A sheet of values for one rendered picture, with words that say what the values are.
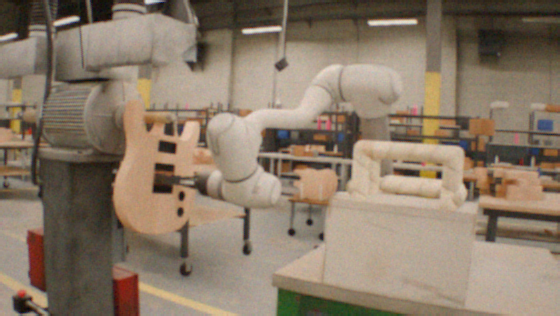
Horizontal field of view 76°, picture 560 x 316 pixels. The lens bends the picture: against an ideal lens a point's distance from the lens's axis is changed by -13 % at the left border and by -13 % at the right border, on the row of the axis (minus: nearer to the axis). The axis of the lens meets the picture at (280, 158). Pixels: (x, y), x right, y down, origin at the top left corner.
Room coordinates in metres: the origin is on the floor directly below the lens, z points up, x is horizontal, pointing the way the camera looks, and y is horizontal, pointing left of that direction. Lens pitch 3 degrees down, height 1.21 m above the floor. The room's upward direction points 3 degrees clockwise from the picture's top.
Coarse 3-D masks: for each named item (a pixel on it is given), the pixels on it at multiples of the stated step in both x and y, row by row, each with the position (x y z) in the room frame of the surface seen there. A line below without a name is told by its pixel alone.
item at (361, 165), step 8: (360, 152) 0.74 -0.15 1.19; (360, 160) 0.74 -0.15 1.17; (368, 160) 0.74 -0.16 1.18; (360, 168) 0.74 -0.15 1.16; (368, 168) 0.74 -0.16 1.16; (352, 176) 0.75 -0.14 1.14; (360, 176) 0.74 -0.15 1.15; (368, 176) 0.75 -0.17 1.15; (360, 184) 0.74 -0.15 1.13; (368, 184) 0.75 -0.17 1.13; (360, 192) 0.74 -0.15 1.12
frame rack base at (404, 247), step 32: (352, 224) 0.73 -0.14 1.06; (384, 224) 0.70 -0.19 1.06; (416, 224) 0.68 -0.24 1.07; (448, 224) 0.65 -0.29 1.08; (352, 256) 0.73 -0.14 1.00; (384, 256) 0.70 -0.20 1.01; (416, 256) 0.67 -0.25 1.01; (448, 256) 0.65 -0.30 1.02; (352, 288) 0.73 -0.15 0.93; (384, 288) 0.70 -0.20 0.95; (416, 288) 0.67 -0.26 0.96; (448, 288) 0.64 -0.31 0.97
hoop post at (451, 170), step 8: (448, 160) 0.66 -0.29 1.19; (456, 160) 0.66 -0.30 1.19; (448, 168) 0.66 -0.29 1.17; (456, 168) 0.66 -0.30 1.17; (448, 176) 0.66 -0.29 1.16; (456, 176) 0.66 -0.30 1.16; (448, 184) 0.66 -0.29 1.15; (456, 184) 0.66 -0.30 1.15; (448, 192) 0.66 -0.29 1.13; (440, 200) 0.68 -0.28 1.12; (448, 200) 0.66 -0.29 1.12; (448, 208) 0.66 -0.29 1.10; (456, 208) 0.66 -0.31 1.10
